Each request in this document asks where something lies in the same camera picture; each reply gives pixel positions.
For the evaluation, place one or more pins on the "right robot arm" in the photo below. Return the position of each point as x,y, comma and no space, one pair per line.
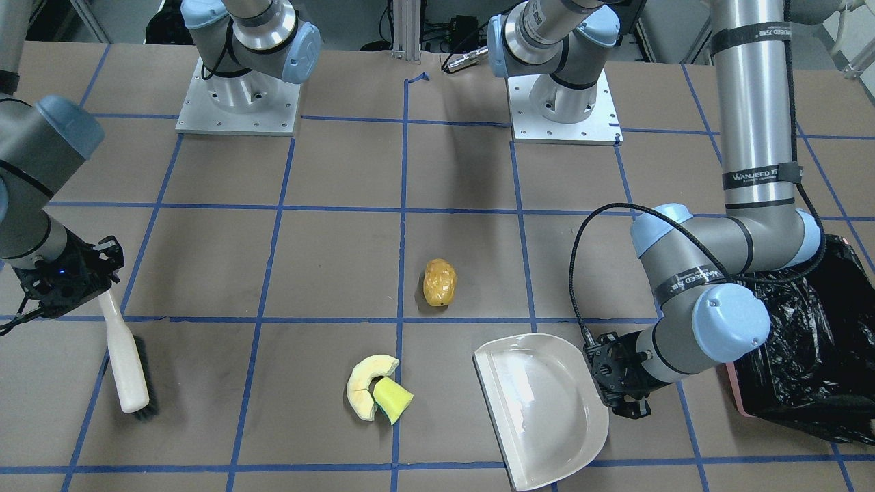
42,146

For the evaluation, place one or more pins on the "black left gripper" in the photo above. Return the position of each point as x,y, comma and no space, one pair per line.
626,372

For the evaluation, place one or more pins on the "yellow green sponge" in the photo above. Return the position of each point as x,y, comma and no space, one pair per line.
392,398

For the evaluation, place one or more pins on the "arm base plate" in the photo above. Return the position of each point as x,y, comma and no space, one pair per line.
250,105
544,112

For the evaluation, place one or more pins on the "pale pumpkin slice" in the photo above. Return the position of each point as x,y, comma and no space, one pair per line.
359,382

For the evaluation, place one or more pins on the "yellow potato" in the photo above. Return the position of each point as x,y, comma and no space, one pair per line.
439,284

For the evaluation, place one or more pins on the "aluminium frame post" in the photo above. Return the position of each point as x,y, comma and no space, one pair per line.
406,30

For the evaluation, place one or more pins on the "bin with black bag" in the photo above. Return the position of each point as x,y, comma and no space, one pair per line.
815,372

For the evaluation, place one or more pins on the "cream hand brush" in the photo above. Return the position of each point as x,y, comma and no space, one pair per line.
129,363

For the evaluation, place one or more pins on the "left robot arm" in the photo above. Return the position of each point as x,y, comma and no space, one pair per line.
694,264

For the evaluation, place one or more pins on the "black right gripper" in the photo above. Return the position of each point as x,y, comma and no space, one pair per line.
81,272

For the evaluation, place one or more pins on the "beige plastic dustpan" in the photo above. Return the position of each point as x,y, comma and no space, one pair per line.
544,407

